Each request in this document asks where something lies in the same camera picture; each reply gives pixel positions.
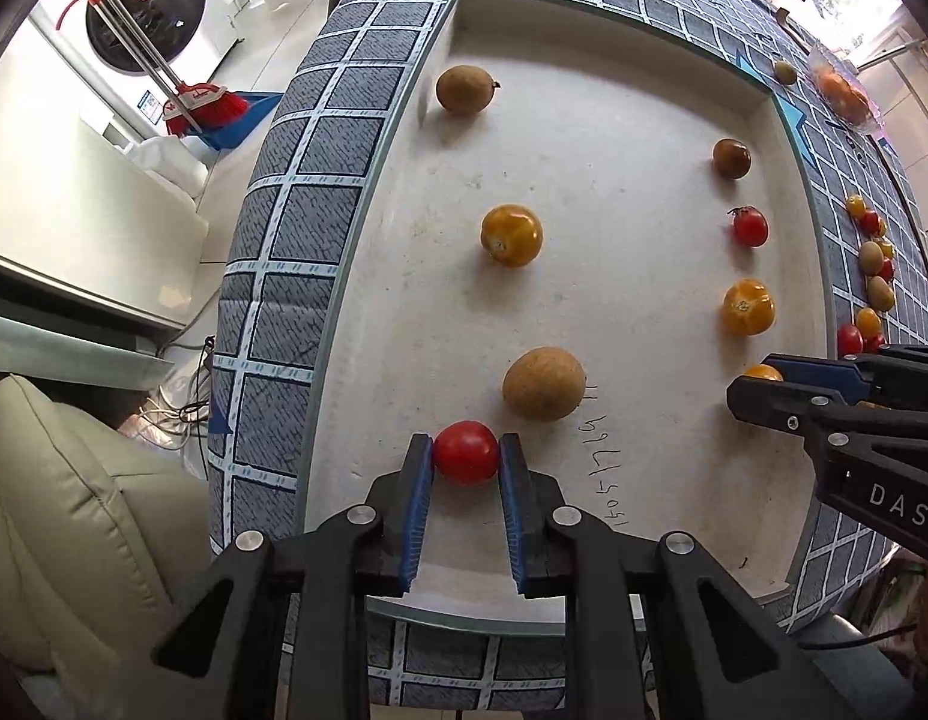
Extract dark brown tomato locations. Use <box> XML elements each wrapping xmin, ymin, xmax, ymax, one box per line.
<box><xmin>711</xmin><ymin>138</ymin><xmax>752</xmax><ymax>181</ymax></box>

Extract beige sofa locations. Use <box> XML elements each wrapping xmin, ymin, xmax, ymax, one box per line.
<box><xmin>0</xmin><ymin>376</ymin><xmax>212</xmax><ymax>718</ymax></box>

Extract checkered star tablecloth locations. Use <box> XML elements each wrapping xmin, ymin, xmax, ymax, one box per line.
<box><xmin>207</xmin><ymin>0</ymin><xmax>928</xmax><ymax>717</ymax></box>

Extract white rectangular tray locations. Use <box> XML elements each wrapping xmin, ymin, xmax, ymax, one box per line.
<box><xmin>300</xmin><ymin>0</ymin><xmax>834</xmax><ymax>600</ymax></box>

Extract large yellow tomato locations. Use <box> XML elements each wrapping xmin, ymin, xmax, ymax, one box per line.
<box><xmin>721</xmin><ymin>278</ymin><xmax>777</xmax><ymax>337</ymax></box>

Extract yellow cherry tomato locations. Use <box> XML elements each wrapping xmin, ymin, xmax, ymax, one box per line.
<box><xmin>480</xmin><ymin>205</ymin><xmax>544</xmax><ymax>268</ymax></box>
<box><xmin>855</xmin><ymin>307</ymin><xmax>882</xmax><ymax>341</ymax></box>
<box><xmin>744</xmin><ymin>364</ymin><xmax>785</xmax><ymax>382</ymax></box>
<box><xmin>845</xmin><ymin>193</ymin><xmax>868</xmax><ymax>221</ymax></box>
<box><xmin>876</xmin><ymin>239</ymin><xmax>896</xmax><ymax>260</ymax></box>

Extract red mop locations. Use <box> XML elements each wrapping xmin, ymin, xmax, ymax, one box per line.
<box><xmin>86</xmin><ymin>0</ymin><xmax>252</xmax><ymax>137</ymax></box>

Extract red cherry tomato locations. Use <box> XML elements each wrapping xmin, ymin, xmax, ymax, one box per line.
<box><xmin>729</xmin><ymin>205</ymin><xmax>770</xmax><ymax>249</ymax></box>
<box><xmin>837</xmin><ymin>323</ymin><xmax>864</xmax><ymax>359</ymax></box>
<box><xmin>878</xmin><ymin>259</ymin><xmax>894</xmax><ymax>283</ymax></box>
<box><xmin>864</xmin><ymin>335</ymin><xmax>887</xmax><ymax>353</ymax></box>
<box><xmin>858</xmin><ymin>210</ymin><xmax>885</xmax><ymax>239</ymax></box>
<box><xmin>433</xmin><ymin>421</ymin><xmax>500</xmax><ymax>486</ymax></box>

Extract washing machine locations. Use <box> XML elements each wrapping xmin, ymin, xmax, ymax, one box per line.
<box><xmin>34</xmin><ymin>0</ymin><xmax>238</xmax><ymax>107</ymax></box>

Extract orange tangerines in bowl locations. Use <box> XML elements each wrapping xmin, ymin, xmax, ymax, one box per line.
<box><xmin>814</xmin><ymin>68</ymin><xmax>871</xmax><ymax>125</ymax></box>

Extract brown longan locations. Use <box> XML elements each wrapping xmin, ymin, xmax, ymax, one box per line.
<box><xmin>773</xmin><ymin>60</ymin><xmax>798</xmax><ymax>86</ymax></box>
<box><xmin>501</xmin><ymin>346</ymin><xmax>586</xmax><ymax>422</ymax></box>
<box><xmin>866</xmin><ymin>277</ymin><xmax>896</xmax><ymax>314</ymax></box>
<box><xmin>436</xmin><ymin>65</ymin><xmax>500</xmax><ymax>117</ymax></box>
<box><xmin>858</xmin><ymin>241</ymin><xmax>885</xmax><ymax>278</ymax></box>

